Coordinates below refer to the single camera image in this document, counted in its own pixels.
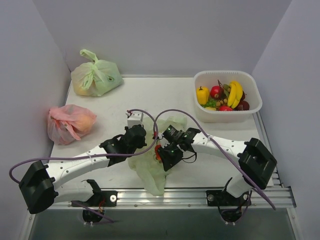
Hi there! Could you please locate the light green fruit bag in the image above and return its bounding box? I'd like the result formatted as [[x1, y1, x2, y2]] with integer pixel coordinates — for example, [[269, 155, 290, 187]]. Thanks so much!
[[127, 115, 188, 196]]

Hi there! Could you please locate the red tomato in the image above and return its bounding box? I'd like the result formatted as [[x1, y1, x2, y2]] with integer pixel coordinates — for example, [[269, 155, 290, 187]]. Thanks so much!
[[218, 105, 233, 112]]

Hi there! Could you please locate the yellow bell pepper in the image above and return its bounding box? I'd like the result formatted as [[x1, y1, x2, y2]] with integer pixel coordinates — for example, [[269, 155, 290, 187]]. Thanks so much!
[[196, 86, 210, 105]]

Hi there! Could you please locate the brown longan bunch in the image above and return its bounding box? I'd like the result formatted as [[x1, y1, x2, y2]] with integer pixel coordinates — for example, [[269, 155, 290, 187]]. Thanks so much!
[[217, 79, 231, 106]]

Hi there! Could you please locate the yellow banana bunch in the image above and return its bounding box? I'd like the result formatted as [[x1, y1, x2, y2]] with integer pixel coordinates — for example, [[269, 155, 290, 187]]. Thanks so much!
[[227, 81, 243, 109]]

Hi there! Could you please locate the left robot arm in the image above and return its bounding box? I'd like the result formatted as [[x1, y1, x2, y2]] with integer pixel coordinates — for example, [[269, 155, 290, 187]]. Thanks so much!
[[18, 124, 147, 214]]

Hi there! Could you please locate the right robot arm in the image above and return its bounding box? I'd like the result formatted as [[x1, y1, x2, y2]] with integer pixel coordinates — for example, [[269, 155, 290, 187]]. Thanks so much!
[[156, 125, 277, 205]]

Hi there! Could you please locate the small yellow fruit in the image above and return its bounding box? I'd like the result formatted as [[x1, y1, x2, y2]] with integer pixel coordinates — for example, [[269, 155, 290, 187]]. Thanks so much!
[[205, 107, 217, 111]]

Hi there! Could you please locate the pink knotted plastic bag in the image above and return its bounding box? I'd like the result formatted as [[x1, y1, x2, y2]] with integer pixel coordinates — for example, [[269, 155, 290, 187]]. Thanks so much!
[[47, 104, 97, 145]]

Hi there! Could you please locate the green knotted plastic bag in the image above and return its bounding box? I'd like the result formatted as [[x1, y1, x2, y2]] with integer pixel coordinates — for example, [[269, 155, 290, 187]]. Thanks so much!
[[71, 49, 124, 97]]

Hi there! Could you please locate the dark red fruit lower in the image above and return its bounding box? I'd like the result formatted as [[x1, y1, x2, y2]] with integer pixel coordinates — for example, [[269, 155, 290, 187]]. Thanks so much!
[[235, 100, 250, 111]]

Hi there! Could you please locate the dark maroon fruit upper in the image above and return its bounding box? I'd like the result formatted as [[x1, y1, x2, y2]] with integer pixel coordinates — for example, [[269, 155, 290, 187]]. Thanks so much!
[[241, 91, 246, 101]]

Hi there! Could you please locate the red apple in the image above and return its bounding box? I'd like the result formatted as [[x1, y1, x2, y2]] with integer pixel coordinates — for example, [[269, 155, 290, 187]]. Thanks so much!
[[210, 85, 223, 100]]

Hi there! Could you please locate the white plastic basket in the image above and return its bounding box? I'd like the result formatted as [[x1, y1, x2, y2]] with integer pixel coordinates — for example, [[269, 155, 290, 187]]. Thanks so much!
[[193, 70, 263, 123]]

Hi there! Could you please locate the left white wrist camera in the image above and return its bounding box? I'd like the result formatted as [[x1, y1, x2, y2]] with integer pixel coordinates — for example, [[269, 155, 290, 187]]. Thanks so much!
[[126, 111, 144, 129]]

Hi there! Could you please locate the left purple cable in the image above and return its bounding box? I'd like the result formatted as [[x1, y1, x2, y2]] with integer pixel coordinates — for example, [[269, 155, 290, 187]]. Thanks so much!
[[9, 108, 159, 223]]

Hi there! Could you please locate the right black base bracket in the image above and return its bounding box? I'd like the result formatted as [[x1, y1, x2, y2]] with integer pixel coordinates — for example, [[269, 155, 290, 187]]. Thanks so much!
[[205, 190, 227, 207]]

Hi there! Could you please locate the black base bracket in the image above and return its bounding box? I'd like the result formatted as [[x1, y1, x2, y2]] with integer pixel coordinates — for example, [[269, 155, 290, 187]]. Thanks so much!
[[205, 190, 227, 207], [70, 179, 118, 207]]

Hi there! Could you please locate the left black base bracket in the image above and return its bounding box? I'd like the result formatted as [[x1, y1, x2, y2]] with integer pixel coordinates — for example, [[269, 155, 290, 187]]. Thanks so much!
[[70, 179, 118, 207]]

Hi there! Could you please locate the aluminium mounting rail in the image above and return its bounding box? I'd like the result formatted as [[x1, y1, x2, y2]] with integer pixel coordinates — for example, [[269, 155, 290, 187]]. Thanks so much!
[[49, 187, 298, 209]]

